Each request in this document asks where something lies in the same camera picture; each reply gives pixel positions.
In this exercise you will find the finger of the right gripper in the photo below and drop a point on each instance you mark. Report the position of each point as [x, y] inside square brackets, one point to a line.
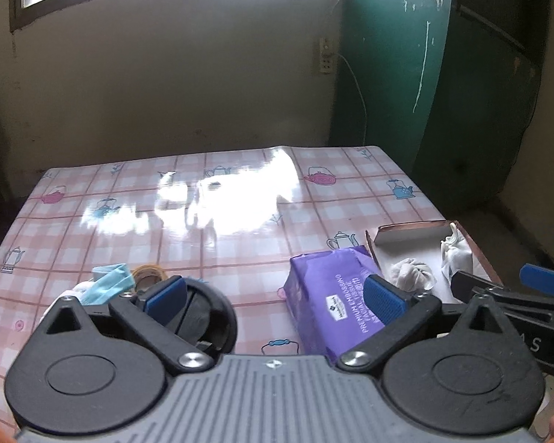
[464, 286]
[537, 278]

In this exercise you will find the green door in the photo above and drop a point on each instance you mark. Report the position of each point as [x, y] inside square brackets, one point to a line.
[446, 88]

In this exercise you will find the pink plaid teapot tablecloth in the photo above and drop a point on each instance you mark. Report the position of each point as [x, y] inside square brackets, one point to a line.
[232, 219]

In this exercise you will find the brown cardboard box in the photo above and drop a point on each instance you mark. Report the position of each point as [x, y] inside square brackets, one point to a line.
[390, 244]

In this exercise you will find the white cloth in box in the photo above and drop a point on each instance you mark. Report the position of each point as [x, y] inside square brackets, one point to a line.
[458, 253]

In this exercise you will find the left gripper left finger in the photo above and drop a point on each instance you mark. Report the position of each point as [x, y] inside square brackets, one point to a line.
[145, 317]

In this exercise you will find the purple facial tissue pack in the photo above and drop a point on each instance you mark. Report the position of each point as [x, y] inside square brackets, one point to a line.
[324, 295]

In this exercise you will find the white knotted cloth ball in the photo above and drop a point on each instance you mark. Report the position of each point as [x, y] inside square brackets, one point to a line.
[412, 275]

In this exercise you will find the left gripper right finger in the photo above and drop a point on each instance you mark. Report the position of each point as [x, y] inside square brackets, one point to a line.
[407, 318]

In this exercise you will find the beige wall power outlet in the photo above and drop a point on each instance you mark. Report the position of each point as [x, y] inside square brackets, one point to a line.
[325, 56]

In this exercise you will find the yellow tape roll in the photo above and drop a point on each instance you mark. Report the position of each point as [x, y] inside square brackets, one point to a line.
[147, 275]

